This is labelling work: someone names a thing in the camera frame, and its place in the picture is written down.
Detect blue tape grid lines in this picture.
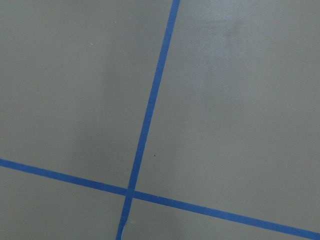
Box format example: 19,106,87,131
0,0,320,240

